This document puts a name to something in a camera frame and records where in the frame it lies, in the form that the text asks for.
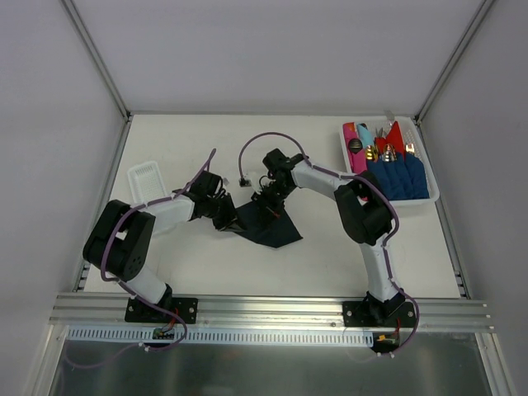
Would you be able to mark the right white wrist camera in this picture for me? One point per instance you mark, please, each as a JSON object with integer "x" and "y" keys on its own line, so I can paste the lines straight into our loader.
{"x": 251, "y": 179}

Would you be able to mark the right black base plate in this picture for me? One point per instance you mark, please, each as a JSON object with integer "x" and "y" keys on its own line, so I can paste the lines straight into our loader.
{"x": 366, "y": 314}

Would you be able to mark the cyan rolled napkin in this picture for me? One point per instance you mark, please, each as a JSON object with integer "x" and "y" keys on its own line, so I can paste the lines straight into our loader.
{"x": 365, "y": 136}

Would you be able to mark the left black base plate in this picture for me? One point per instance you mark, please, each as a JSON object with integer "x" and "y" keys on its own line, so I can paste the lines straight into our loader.
{"x": 139, "y": 312}

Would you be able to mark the aluminium mounting rail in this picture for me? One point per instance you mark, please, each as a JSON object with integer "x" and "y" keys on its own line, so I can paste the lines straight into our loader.
{"x": 275, "y": 313}

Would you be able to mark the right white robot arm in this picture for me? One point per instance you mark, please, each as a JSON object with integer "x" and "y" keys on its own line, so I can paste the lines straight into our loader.
{"x": 367, "y": 218}

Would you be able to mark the red rolled napkin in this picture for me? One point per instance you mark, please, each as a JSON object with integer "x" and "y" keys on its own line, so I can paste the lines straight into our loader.
{"x": 393, "y": 137}

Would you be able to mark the large white basket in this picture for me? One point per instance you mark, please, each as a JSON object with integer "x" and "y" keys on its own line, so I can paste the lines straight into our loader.
{"x": 413, "y": 145}

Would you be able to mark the small white utensil tray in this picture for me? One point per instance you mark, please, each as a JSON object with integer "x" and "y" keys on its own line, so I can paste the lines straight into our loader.
{"x": 146, "y": 182}

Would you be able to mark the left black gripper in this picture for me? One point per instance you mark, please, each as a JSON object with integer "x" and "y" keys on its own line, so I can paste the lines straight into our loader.
{"x": 227, "y": 214}

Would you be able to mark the white slotted cable duct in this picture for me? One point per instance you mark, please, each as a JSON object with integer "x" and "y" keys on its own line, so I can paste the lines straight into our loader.
{"x": 217, "y": 336}

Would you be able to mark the pink rolled napkin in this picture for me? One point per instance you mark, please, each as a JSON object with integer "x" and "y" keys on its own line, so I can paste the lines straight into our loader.
{"x": 355, "y": 153}

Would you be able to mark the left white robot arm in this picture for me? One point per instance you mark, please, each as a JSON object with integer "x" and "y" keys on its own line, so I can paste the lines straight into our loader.
{"x": 119, "y": 243}

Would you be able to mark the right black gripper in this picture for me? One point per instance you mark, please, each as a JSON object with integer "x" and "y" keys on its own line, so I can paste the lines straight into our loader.
{"x": 266, "y": 201}

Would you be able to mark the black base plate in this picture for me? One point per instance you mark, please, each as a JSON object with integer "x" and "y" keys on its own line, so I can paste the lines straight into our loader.
{"x": 366, "y": 314}
{"x": 139, "y": 312}

